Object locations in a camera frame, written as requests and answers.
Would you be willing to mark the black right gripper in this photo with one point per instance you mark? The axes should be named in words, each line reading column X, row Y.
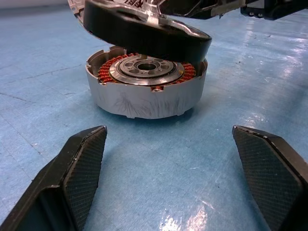
column 274, row 9

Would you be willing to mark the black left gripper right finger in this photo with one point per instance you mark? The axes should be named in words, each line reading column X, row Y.
column 274, row 178

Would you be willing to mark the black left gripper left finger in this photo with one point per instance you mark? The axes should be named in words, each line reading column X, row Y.
column 72, row 173

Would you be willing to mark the black rotor with silver spokes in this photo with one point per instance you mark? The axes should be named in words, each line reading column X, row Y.
column 144, row 36

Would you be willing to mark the grey motor stator housing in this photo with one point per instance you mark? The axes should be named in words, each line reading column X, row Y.
column 144, row 103

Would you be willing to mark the silver motor cover with circuitboard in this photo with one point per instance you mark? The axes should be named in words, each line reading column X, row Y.
column 76, row 9

